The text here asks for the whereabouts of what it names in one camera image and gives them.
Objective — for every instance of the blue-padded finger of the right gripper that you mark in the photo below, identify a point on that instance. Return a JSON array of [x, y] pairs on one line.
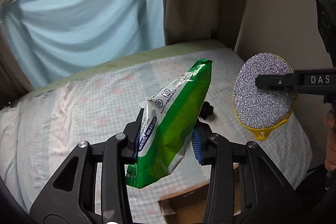
[[284, 83]]

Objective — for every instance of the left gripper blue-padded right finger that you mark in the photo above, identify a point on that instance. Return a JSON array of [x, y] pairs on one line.
[[245, 186]]

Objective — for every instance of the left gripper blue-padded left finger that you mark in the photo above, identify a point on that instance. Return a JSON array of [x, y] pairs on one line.
[[89, 186]]

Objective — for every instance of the silver glitter yellow sponge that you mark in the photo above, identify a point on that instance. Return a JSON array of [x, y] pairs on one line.
[[259, 110]]

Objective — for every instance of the black scrunchie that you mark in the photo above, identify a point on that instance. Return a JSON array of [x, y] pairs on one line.
[[206, 111]]

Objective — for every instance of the green wet wipes pack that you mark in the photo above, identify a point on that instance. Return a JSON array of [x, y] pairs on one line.
[[168, 121]]

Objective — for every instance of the person's right hand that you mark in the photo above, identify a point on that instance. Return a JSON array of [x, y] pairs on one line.
[[330, 161]]

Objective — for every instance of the checkered floral bed sheet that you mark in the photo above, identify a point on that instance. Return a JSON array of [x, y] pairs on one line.
[[38, 133]]

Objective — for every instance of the cardboard box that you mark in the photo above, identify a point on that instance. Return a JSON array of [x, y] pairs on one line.
[[185, 206]]

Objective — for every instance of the green mattress edge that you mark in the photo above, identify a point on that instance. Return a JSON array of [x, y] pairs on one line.
[[128, 61]]

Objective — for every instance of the light blue hanging cloth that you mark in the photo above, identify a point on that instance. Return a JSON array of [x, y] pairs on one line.
[[52, 39]]

